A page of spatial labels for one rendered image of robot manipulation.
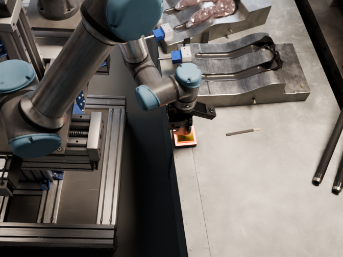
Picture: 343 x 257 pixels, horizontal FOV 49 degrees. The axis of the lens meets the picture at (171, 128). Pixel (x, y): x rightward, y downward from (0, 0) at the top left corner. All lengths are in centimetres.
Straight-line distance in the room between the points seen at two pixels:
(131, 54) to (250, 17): 82
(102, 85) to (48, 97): 169
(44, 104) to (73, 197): 113
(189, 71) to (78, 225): 108
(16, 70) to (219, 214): 77
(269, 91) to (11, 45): 91
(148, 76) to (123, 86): 146
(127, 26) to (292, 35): 121
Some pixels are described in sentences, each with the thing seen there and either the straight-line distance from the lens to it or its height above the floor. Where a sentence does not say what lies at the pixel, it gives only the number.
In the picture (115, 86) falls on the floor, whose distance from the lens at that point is 253.
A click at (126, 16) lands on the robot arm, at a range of 71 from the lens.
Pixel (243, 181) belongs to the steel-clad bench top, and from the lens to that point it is 136.
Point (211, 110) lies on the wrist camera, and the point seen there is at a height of 99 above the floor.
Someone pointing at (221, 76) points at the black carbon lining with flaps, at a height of 88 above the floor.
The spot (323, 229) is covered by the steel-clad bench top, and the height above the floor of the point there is 80.
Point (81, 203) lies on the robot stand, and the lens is 195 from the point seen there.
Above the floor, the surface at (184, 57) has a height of 92.
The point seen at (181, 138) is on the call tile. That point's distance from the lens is 136.
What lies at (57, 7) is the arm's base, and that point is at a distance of 143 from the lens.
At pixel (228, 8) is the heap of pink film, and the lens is 174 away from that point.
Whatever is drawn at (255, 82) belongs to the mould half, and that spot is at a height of 91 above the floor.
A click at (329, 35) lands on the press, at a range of 194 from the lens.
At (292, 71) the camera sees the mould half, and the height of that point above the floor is 86.
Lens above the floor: 202
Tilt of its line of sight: 60 degrees down
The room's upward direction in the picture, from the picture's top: 6 degrees clockwise
